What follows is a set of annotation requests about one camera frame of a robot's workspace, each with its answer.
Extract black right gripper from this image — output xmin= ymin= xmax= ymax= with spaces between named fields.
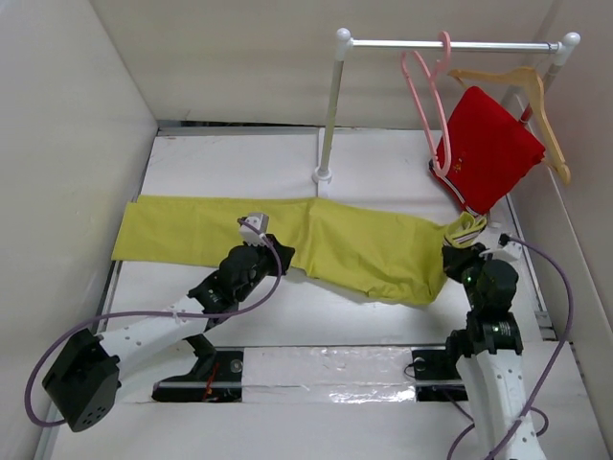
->
xmin=441 ymin=241 xmax=494 ymax=310

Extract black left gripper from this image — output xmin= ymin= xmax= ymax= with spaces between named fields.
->
xmin=235 ymin=234 xmax=293 ymax=303

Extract yellow-green trousers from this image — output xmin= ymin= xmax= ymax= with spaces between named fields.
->
xmin=112 ymin=195 xmax=487 ymax=306

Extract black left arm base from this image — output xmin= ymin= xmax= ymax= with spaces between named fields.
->
xmin=151 ymin=334 xmax=244 ymax=403

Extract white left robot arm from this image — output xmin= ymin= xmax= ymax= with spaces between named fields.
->
xmin=42 ymin=234 xmax=296 ymax=432

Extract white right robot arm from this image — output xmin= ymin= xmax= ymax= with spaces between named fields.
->
xmin=443 ymin=243 xmax=545 ymax=459

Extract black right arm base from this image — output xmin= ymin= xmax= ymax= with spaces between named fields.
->
xmin=403 ymin=347 xmax=467 ymax=403

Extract wooden hanger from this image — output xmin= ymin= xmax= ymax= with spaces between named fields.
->
xmin=447 ymin=67 xmax=571 ymax=185

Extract red folded shorts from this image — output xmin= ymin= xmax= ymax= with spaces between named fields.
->
xmin=435 ymin=86 xmax=545 ymax=217

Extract white metal clothes rack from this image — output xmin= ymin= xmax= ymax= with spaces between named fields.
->
xmin=313 ymin=28 xmax=580 ymax=197

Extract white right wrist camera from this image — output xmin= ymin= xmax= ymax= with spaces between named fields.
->
xmin=480 ymin=233 xmax=522 ymax=263

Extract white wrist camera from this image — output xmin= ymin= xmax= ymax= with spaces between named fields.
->
xmin=480 ymin=233 xmax=522 ymax=263
xmin=238 ymin=213 xmax=269 ymax=247

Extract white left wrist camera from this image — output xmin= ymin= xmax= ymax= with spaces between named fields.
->
xmin=238 ymin=213 xmax=269 ymax=247

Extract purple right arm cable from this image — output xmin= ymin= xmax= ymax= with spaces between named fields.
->
xmin=447 ymin=234 xmax=575 ymax=460

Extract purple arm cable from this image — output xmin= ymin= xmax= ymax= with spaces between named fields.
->
xmin=447 ymin=234 xmax=575 ymax=460
xmin=24 ymin=218 xmax=284 ymax=427

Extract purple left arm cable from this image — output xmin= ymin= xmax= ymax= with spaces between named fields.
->
xmin=24 ymin=218 xmax=284 ymax=427

